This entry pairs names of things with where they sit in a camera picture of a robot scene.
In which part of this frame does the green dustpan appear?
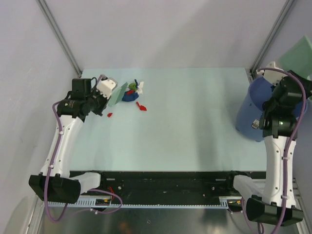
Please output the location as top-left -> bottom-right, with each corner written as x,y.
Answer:
278,36 -> 312,79

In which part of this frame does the colourful paper scrap pile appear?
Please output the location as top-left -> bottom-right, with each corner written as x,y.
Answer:
121,79 -> 144,102

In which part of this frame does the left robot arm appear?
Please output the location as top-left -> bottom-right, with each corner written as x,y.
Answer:
29,75 -> 117,204

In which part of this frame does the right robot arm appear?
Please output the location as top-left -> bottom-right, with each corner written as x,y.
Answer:
225,70 -> 312,228

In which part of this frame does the blue plastic bin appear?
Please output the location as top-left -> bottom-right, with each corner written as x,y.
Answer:
235,77 -> 306,142

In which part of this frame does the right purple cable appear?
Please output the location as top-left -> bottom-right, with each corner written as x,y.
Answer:
241,67 -> 307,234

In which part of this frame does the purple cable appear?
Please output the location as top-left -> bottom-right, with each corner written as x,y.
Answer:
43,74 -> 124,222
241,67 -> 307,234

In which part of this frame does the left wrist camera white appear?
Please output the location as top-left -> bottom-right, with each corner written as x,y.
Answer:
96,75 -> 117,99

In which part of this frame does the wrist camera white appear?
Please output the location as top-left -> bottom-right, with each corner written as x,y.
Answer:
256,61 -> 286,86
96,75 -> 117,99

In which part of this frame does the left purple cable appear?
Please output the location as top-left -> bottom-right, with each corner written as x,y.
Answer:
43,74 -> 124,222

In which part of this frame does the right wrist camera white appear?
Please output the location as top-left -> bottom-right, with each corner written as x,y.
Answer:
256,61 -> 286,86

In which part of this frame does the aluminium frame rail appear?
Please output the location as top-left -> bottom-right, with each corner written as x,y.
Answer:
253,177 -> 303,198

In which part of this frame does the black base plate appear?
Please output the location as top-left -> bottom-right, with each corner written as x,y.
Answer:
68,170 -> 266,206

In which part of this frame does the white cable duct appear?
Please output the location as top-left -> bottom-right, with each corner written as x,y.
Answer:
48,196 -> 231,209

